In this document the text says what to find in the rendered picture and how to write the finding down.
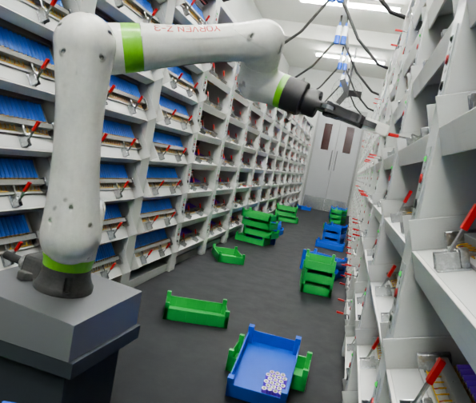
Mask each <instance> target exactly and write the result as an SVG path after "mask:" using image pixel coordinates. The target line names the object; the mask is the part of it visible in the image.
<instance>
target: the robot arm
mask: <svg viewBox="0 0 476 403"><path fill-rule="evenodd" d="M284 45H285V35H284V32H283V30H282V28H281V27H280V25H279V24H277V23H276V22H275V21H273V20H271V19H268V18H260V19H256V20H251V21H246V22H236V23H223V24H211V25H165V24H153V23H144V22H140V23H131V22H105V21H104V20H103V19H102V18H100V17H99V16H97V15H95V14H92V13H88V12H75V13H72V14H68V15H67V16H65V17H64V18H63V19H62V20H61V21H60V22H59V23H58V24H57V26H56V28H55V30H54V35H53V48H54V79H55V114H54V143H53V153H52V161H51V168H50V180H49V185H48V190H47V195H46V203H45V208H44V212H43V215H42V223H41V226H40V230H39V241H40V245H41V247H42V251H41V252H37V253H30V254H26V255H23V256H20V255H17V254H16V253H12V252H10V251H8V250H7V251H5V252H4V253H3V255H2V257H3V258H5V259H6V260H9V261H12V262H14V263H17V264H18V267H19V269H20V270H19V271H18V274H17V278H18V279H20V280H23V281H32V282H33V283H32V286H33V287H34V288H35V289H36V290H37V291H38V292H40V293H44V294H45V295H48V296H51V297H59V298H69V299H74V298H82V297H87V296H89V295H91V294H92V292H93V288H94V284H93V283H92V280H91V270H92V266H93V264H94V261H95V259H96V256H97V252H98V247H99V245H100V242H101V238H102V227H103V222H104V217H105V212H106V205H105V203H104V201H103V200H102V199H100V160H101V147H102V129H103V122H104V115H105V108H106V99H107V93H108V89H109V84H110V75H115V74H129V73H135V72H142V71H144V72H146V71H150V70H159V69H164V68H169V67H175V66H187V65H195V64H205V63H219V62H241V65H240V70H239V73H238V89H239V91H240V93H241V94H242V96H243V97H244V98H246V99H248V100H250V101H252V102H261V103H265V104H268V105H271V106H274V107H277V108H279V109H281V110H285V112H287V115H286V118H288V119H290V115H291V114H293V115H298V114H299V113H300V112H301V113H302V114H303V115H306V116H307V117H310V118H313V117H314V116H315V114H316V113H317V111H320V112H322V115H323V116H325V117H327V118H328V117H329V118H333V119H335V120H339V121H342V122H345V123H348V124H351V125H352V126H356V127H357V128H359V129H363V130H366V131H368V132H371V133H372V134H377V135H378V136H381V137H383V138H387V136H388V134H389V132H390V129H391V126H388V125H387V124H384V123H381V122H378V121H376V120H374V119H371V118H368V117H366V116H363V115H362V114H358V113H355V112H354V111H351V110H348V109H346V108H343V107H341V106H339V105H337V104H334V103H333V102H331V101H328V100H327V102H323V101H322V97H323V92H322V91H321V90H317V89H315V88H310V83H309V82H305V78H303V79H302V80H301V79H298V78H295V77H292V76H290V75H288V74H284V73H282V72H280V71H279V70H278V68H279V62H280V59H281V56H282V52H283V48H284Z"/></svg>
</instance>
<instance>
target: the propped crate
mask: <svg viewBox="0 0 476 403"><path fill-rule="evenodd" d="M254 327H255V325H253V324H250V325H249V330H248V333H247V335H246V338H245V340H244V342H243V344H242V347H241V349H240V352H239V354H238V357H237V359H236V362H235V363H234V367H233V368H232V371H231V373H229V376H228V378H227V384H226V396H228V397H233V398H236V399H239V400H242V401H247V402H250V403H286V401H287V398H288V394H289V391H290V385H291V382H292V379H293V375H294V369H295V366H296V362H297V359H298V352H299V348H300V344H301V339H302V337H299V336H296V339H295V341H294V340H290V339H287V338H284V337H279V336H275V335H272V334H268V333H263V332H260V331H257V330H254ZM271 370H273V371H274V373H275V372H280V374H281V373H284V374H285V375H286V378H287V383H286V389H282V392H281V396H280V397H275V396H272V395H269V394H266V393H261V389H262V386H263V381H264V380H265V378H266V373H269V372H270V371H271Z"/></svg>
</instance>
